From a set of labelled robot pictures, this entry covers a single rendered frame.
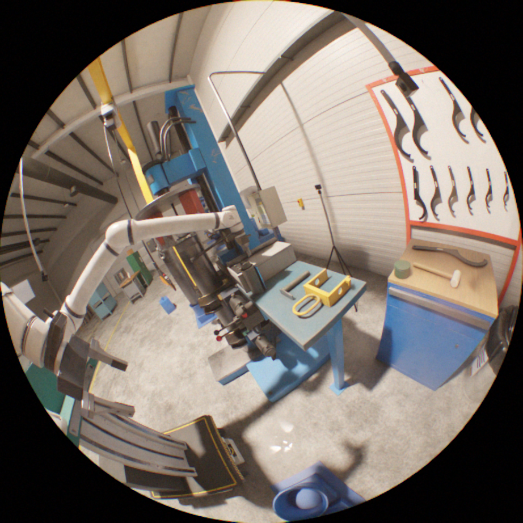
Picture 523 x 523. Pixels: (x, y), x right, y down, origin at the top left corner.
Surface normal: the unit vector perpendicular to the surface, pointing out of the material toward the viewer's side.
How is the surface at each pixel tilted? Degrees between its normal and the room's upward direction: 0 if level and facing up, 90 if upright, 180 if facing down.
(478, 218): 90
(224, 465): 0
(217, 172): 90
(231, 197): 90
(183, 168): 90
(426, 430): 0
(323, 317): 0
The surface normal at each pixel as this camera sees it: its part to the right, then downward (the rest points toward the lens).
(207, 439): -0.36, -0.85
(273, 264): 0.45, 0.19
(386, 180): -0.81, 0.49
